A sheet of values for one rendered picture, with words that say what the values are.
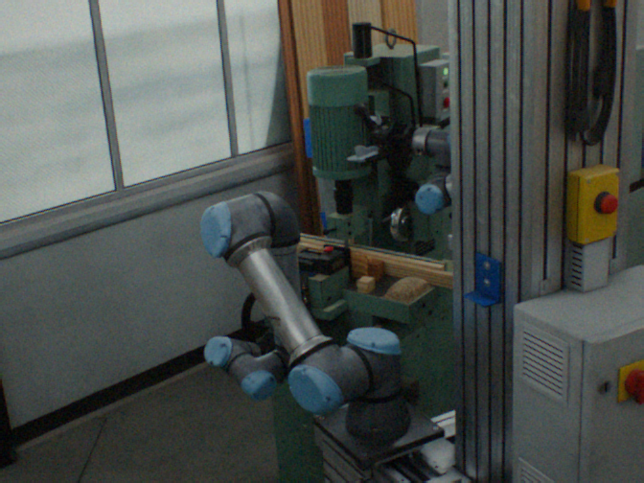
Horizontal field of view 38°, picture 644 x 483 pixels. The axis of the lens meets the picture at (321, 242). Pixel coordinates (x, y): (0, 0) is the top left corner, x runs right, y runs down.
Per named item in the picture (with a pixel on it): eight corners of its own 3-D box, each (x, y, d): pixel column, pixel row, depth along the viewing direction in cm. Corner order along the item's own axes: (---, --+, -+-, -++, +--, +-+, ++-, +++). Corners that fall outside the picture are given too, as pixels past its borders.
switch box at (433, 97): (420, 116, 290) (418, 64, 285) (436, 110, 298) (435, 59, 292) (437, 118, 287) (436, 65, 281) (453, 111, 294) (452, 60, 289)
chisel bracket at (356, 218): (327, 242, 287) (325, 216, 284) (354, 228, 297) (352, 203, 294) (347, 246, 282) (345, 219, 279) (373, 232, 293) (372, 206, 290)
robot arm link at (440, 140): (461, 168, 240) (460, 135, 237) (424, 163, 246) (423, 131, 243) (475, 160, 246) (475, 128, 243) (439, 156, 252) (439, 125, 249)
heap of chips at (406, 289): (380, 297, 266) (380, 285, 265) (407, 280, 276) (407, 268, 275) (407, 303, 261) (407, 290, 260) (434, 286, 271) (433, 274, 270)
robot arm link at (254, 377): (291, 368, 228) (264, 342, 234) (254, 384, 221) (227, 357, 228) (287, 392, 233) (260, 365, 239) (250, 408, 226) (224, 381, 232)
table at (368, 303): (227, 294, 290) (225, 276, 288) (289, 263, 313) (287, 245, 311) (391, 337, 255) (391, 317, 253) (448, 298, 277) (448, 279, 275)
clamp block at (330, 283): (284, 300, 276) (281, 271, 273) (311, 285, 286) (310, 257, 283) (324, 310, 267) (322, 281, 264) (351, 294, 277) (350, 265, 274)
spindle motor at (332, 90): (301, 177, 280) (293, 73, 269) (335, 163, 293) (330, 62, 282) (349, 184, 270) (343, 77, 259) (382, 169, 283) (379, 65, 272)
